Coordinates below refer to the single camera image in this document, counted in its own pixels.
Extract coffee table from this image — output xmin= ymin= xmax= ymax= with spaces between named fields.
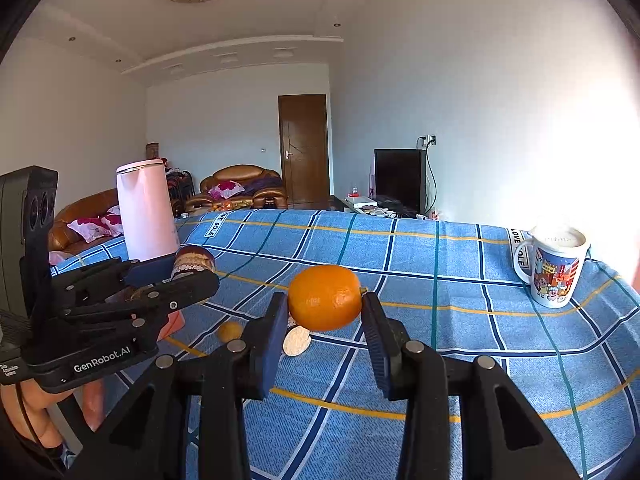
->
xmin=175 ymin=199 xmax=253 ymax=219

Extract white printed mug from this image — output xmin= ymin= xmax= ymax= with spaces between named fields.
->
xmin=513 ymin=225 xmax=592 ymax=309

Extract brown leather armchair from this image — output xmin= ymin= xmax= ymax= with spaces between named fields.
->
xmin=186 ymin=164 xmax=288 ymax=211

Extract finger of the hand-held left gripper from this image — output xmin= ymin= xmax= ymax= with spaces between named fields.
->
xmin=51 ymin=258 xmax=140 ymax=307
xmin=65 ymin=271 xmax=221 ymax=333

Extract black television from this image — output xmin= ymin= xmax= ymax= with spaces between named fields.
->
xmin=374 ymin=148 xmax=428 ymax=213

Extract beige round biscuit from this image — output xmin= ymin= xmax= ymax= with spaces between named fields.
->
xmin=282 ymin=326 xmax=312 ymax=357

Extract person's left hand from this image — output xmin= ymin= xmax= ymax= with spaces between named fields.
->
xmin=0 ymin=382 xmax=73 ymax=453

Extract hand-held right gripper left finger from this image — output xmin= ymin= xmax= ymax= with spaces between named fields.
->
xmin=70 ymin=292 xmax=290 ymax=480

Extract large orange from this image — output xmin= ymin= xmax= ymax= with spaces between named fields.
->
xmin=287 ymin=265 xmax=363 ymax=332

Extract stacked dark chairs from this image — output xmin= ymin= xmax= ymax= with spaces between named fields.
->
xmin=164 ymin=166 xmax=196 ymax=206

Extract dark wooden interior door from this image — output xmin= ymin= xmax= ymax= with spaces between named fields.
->
xmin=278 ymin=94 xmax=331 ymax=209

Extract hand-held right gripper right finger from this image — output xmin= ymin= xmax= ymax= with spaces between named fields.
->
xmin=361 ymin=292 xmax=571 ymax=480

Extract low television stand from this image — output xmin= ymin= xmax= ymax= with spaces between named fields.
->
xmin=332 ymin=192 xmax=441 ymax=221

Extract brown leather sofa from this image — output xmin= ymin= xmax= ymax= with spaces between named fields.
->
xmin=48 ymin=189 xmax=123 ymax=257

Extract pink electric kettle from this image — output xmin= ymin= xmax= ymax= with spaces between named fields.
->
xmin=116 ymin=158 xmax=181 ymax=262

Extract floral pink armchair pillow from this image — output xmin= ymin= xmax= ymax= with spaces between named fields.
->
xmin=207 ymin=180 xmax=246 ymax=201

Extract blue plaid tablecloth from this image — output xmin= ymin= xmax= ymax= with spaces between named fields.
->
xmin=50 ymin=208 xmax=640 ymax=480

